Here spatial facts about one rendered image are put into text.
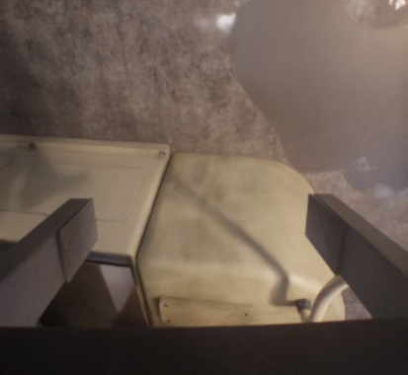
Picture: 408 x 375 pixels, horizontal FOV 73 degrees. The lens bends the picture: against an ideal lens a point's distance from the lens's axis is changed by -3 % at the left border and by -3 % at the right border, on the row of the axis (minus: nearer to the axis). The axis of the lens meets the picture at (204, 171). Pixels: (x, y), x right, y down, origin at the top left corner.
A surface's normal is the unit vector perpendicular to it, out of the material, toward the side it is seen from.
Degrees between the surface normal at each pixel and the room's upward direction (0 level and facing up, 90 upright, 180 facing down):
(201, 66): 0
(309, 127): 0
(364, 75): 0
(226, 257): 90
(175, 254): 90
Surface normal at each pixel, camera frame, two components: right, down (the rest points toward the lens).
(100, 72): -0.11, 0.62
